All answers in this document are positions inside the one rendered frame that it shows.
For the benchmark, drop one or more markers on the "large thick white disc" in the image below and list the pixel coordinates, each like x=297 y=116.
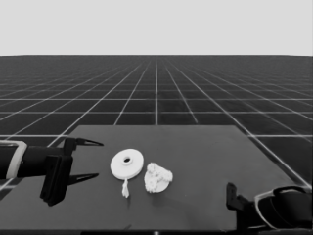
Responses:
x=119 y=168

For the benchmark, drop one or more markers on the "small thin white T-piece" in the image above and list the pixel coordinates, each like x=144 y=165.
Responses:
x=125 y=192

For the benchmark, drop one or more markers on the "round white carrier with pins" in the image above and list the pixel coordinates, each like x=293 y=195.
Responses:
x=163 y=188

